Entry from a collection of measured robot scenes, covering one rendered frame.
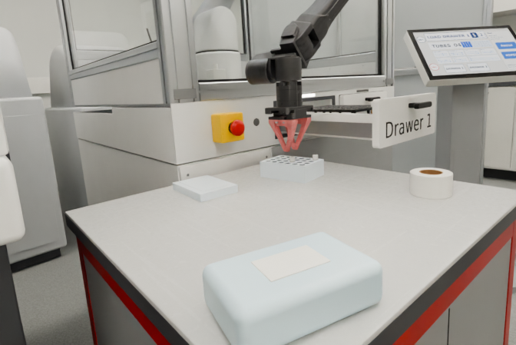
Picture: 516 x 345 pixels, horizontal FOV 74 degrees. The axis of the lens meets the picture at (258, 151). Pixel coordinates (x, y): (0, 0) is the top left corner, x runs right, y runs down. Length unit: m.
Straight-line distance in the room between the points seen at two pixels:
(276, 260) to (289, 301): 0.06
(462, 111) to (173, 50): 1.43
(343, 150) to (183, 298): 0.99
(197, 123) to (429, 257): 0.59
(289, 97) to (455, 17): 1.93
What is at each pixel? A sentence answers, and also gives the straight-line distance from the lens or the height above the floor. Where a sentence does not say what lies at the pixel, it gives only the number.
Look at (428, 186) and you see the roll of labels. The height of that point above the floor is 0.78.
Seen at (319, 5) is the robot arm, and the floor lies 1.14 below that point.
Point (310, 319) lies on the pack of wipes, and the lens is 0.32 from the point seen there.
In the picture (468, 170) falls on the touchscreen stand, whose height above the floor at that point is 0.51.
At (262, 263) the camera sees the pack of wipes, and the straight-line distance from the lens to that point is 0.34.
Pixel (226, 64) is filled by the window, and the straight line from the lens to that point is 0.93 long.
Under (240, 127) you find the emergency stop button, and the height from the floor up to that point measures 0.88.
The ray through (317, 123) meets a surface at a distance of 0.92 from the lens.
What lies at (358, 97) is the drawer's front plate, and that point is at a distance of 1.31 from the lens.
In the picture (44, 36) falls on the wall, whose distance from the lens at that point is 4.07.
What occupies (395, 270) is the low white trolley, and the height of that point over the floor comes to 0.76.
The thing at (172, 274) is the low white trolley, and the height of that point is 0.76.
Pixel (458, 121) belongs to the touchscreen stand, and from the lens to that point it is 1.89.
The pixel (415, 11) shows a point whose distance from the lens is 2.66.
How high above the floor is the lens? 0.97
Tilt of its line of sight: 10 degrees down
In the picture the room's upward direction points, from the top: 3 degrees counter-clockwise
